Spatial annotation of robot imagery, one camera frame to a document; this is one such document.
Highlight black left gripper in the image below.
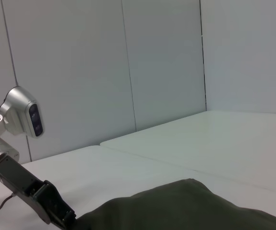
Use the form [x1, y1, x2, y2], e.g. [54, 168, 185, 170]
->
[0, 155, 78, 230]

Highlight dark green shirt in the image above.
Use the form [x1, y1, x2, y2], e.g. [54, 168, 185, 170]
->
[72, 178, 276, 230]

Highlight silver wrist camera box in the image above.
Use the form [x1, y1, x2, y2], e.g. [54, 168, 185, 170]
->
[0, 85, 45, 139]

